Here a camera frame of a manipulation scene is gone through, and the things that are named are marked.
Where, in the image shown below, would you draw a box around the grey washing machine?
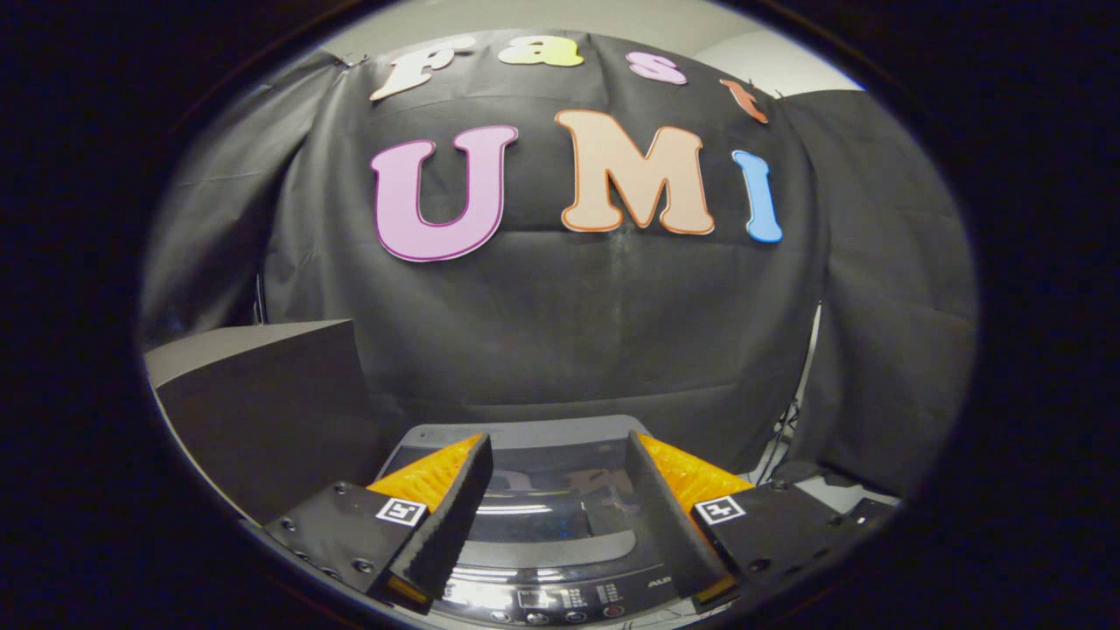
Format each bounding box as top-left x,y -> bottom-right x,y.
376,416 -> 745,629

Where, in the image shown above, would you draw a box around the black cables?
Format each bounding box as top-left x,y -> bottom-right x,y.
757,401 -> 804,484

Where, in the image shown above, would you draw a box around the backdrop stand pole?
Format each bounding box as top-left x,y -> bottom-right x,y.
796,302 -> 823,417

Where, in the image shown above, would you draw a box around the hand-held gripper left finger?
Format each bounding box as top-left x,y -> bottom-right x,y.
262,433 -> 494,609

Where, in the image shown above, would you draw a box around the grey and beige cabinet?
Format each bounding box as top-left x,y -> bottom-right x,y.
144,319 -> 386,526

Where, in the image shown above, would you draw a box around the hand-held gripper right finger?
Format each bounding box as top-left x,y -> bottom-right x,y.
626,430 -> 898,605

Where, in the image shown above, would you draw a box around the black backdrop cloth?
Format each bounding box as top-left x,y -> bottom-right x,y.
140,31 -> 979,500

